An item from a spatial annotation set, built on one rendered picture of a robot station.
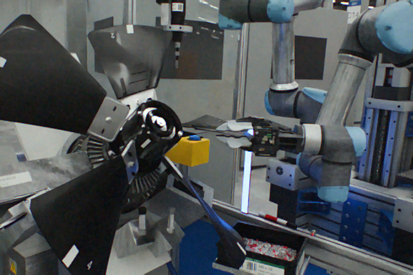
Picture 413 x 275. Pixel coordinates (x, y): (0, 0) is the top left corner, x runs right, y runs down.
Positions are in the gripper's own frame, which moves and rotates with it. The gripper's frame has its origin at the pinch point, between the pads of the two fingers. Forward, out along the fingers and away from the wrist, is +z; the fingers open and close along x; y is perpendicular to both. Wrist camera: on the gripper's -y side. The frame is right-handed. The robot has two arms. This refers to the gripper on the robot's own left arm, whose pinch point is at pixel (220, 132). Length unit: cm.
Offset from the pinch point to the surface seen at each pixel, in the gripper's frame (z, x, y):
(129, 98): 22.9, -8.6, 3.9
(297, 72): -93, 35, -404
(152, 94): 17.0, -10.0, 4.0
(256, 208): -36, 143, -231
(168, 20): 13.6, -27.3, 2.5
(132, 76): 22.8, -13.6, 0.4
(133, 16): 41, -28, -76
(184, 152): 13.0, 18.5, -34.0
